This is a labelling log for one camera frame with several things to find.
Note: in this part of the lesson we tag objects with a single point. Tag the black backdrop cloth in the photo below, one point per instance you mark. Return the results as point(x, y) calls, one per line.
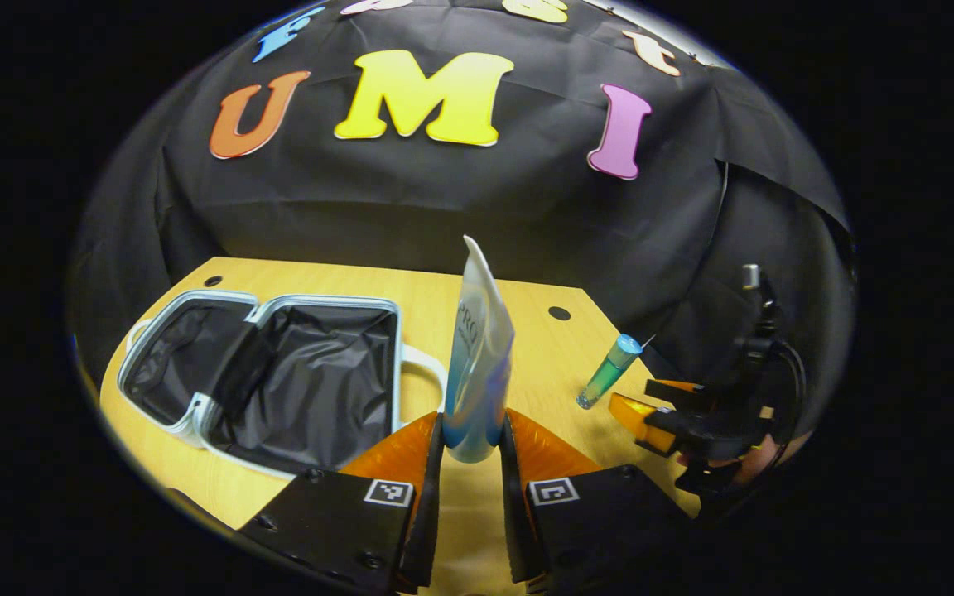
point(444, 207)

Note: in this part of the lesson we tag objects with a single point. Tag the pale blue suitcase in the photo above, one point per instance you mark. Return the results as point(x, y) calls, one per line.
point(311, 397)

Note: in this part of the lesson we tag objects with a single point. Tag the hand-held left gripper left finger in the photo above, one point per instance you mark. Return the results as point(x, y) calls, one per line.
point(431, 497)

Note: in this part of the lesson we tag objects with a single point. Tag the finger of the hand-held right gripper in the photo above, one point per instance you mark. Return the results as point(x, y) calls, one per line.
point(692, 424)
point(676, 389)

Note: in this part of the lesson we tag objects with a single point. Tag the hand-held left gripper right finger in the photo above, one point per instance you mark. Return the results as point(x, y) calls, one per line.
point(513, 513)

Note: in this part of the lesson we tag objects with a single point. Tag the green bottle with blue cap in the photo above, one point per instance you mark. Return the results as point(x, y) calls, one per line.
point(607, 377)

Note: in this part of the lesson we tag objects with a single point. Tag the white and blue cream tube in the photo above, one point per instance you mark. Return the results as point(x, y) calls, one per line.
point(477, 389)

